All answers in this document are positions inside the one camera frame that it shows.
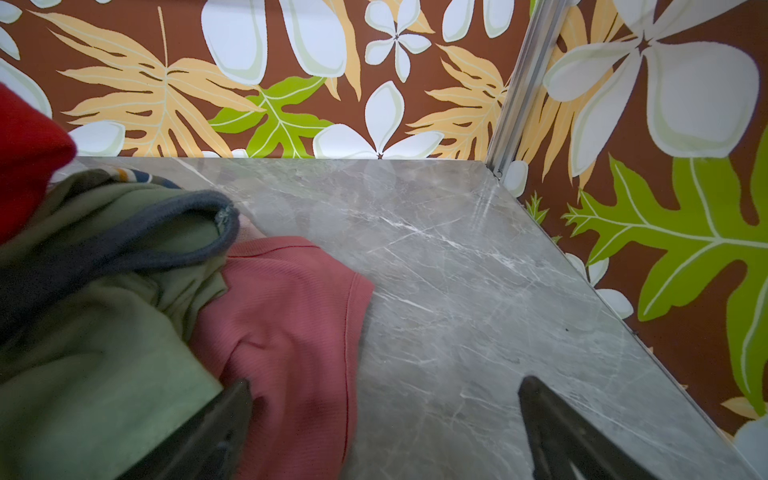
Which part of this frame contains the red cloth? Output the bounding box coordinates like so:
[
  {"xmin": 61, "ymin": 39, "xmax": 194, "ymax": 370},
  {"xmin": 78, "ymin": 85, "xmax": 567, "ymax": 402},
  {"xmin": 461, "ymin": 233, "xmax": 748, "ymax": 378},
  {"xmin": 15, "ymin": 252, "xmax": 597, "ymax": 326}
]
[{"xmin": 0, "ymin": 86, "xmax": 76, "ymax": 242}]

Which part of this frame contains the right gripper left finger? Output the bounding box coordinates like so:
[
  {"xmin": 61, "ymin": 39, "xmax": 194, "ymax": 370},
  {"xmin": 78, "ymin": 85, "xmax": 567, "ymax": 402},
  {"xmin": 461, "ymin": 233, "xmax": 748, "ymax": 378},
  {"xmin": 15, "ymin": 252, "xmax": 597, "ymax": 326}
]
[{"xmin": 121, "ymin": 379, "xmax": 253, "ymax": 480}]

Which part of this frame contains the pink ribbed cloth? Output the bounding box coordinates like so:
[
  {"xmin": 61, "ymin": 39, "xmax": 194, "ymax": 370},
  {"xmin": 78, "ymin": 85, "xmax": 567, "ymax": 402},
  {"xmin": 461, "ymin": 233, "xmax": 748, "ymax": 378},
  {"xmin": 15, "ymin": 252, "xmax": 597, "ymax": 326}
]
[{"xmin": 190, "ymin": 220, "xmax": 374, "ymax": 479}]

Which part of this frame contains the aluminium frame post right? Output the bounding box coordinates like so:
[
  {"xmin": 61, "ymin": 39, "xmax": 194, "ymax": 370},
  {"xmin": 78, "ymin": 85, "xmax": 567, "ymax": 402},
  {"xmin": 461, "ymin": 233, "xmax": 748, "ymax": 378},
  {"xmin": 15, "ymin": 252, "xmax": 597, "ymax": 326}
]
[{"xmin": 486, "ymin": 0, "xmax": 571, "ymax": 179}]

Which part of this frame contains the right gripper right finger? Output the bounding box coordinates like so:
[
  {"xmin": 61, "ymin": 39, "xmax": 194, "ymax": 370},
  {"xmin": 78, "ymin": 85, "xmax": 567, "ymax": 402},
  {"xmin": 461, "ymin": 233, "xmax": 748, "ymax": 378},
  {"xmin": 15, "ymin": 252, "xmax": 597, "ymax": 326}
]
[{"xmin": 518, "ymin": 375, "xmax": 655, "ymax": 480}]

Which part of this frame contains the olive green cloth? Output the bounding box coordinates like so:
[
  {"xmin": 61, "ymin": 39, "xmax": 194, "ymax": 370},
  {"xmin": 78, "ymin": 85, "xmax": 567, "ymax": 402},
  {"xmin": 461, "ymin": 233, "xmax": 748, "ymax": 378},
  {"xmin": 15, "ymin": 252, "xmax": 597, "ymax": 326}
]
[{"xmin": 1, "ymin": 169, "xmax": 239, "ymax": 479}]

